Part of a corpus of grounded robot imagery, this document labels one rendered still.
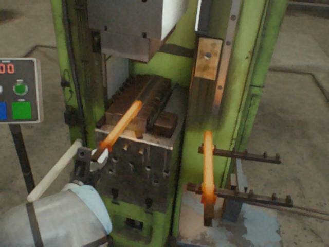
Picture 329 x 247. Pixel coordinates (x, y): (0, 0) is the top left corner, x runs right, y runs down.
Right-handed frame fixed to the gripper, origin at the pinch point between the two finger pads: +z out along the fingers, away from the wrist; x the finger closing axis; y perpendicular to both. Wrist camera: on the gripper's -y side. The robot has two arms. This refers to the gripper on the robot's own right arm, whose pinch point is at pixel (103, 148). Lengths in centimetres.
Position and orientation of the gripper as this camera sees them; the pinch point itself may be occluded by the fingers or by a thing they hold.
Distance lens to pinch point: 120.6
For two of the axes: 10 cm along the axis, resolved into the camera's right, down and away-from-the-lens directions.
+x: 9.6, 2.1, -2.1
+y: -0.5, 8.2, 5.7
